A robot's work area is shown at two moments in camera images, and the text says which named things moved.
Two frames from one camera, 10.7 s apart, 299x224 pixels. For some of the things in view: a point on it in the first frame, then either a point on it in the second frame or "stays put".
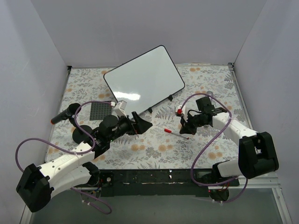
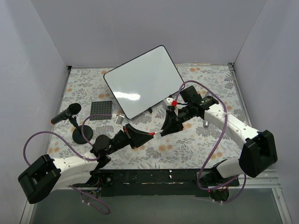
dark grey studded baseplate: [99, 110] stays put
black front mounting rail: [153, 183] stays put
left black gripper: [134, 125] → [128, 136]
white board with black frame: [145, 81] stays put
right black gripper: [189, 121] → [176, 119]
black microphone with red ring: [71, 111] stays put
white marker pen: [181, 135] → [160, 131]
